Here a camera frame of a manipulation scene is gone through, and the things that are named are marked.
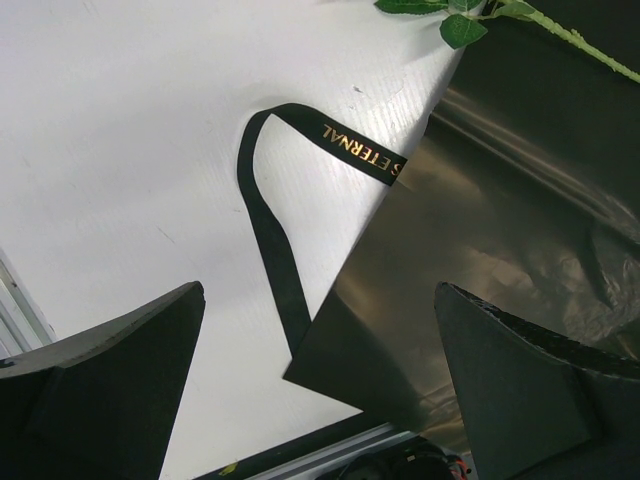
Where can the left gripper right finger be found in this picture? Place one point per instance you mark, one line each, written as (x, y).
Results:
(536, 404)

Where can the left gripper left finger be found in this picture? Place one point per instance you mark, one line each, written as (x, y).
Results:
(101, 404)

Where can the black wrapping paper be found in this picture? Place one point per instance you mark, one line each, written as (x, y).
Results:
(524, 191)

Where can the black gold-lettered ribbon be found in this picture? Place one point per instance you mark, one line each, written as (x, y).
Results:
(338, 140)

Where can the left aluminium frame post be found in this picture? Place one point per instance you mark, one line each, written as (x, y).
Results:
(23, 325)

